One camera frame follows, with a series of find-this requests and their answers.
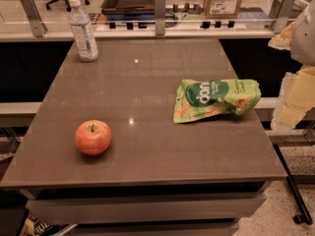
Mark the left metal bracket post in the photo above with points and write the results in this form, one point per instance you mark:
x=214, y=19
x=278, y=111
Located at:
x=38, y=27

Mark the middle metal bracket post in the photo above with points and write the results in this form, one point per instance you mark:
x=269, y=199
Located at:
x=160, y=17

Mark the metal bracket post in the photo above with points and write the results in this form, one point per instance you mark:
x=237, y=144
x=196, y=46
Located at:
x=280, y=13
x=160, y=17
x=38, y=27

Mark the grey storage bin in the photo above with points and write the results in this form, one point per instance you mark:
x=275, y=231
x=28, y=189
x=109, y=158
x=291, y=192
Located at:
x=129, y=10

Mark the clear plastic water bottle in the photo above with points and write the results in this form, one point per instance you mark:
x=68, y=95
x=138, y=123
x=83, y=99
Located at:
x=83, y=32

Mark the red apple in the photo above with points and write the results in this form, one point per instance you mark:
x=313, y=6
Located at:
x=93, y=137

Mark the right metal bracket post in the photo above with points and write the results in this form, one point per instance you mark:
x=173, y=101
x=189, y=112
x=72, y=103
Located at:
x=280, y=13

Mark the cardboard box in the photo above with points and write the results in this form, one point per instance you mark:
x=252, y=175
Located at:
x=221, y=9

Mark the magazine on floor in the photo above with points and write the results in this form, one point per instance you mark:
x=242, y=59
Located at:
x=33, y=226

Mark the green snack bag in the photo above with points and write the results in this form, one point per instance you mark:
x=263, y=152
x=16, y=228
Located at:
x=197, y=100

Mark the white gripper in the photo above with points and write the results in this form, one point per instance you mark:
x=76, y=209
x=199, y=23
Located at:
x=304, y=38

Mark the black floor stand leg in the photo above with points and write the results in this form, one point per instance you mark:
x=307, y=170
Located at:
x=304, y=216

